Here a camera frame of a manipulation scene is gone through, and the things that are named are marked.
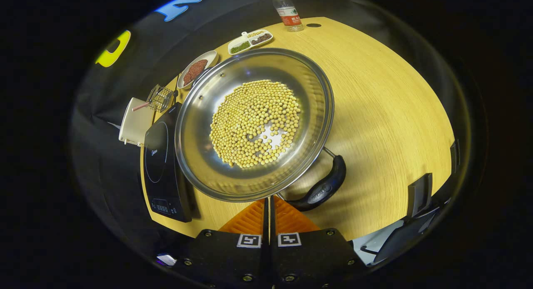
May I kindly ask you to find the pile of yellow soybeans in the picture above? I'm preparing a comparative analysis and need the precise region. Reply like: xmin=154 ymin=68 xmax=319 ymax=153
xmin=209 ymin=80 xmax=301 ymax=169

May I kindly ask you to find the black induction cooktop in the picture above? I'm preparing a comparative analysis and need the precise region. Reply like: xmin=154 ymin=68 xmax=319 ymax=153
xmin=142 ymin=102 xmax=194 ymax=223

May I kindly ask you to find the white oval meat plate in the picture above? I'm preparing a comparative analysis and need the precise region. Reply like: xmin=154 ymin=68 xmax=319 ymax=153
xmin=177 ymin=50 xmax=219 ymax=90

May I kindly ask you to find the black backdrop cloth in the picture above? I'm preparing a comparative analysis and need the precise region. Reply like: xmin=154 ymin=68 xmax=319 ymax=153
xmin=69 ymin=0 xmax=473 ymax=256

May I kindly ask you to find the stainless steel pot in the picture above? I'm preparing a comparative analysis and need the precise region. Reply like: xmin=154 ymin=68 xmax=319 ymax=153
xmin=175 ymin=47 xmax=347 ymax=212

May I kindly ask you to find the clear plastic water bottle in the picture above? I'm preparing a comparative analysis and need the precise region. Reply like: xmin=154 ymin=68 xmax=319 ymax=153
xmin=271 ymin=0 xmax=304 ymax=32

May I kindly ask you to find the black chair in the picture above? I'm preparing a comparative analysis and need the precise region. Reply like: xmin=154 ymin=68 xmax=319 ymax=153
xmin=360 ymin=172 xmax=442 ymax=267

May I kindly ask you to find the white divided bean dish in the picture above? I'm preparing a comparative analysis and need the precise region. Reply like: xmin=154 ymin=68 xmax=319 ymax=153
xmin=227 ymin=29 xmax=274 ymax=55

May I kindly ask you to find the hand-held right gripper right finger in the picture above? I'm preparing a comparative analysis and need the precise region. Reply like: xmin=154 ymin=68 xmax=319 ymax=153
xmin=271 ymin=196 xmax=367 ymax=289

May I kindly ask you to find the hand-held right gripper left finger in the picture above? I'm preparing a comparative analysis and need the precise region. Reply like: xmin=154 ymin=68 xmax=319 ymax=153
xmin=179 ymin=197 xmax=270 ymax=289

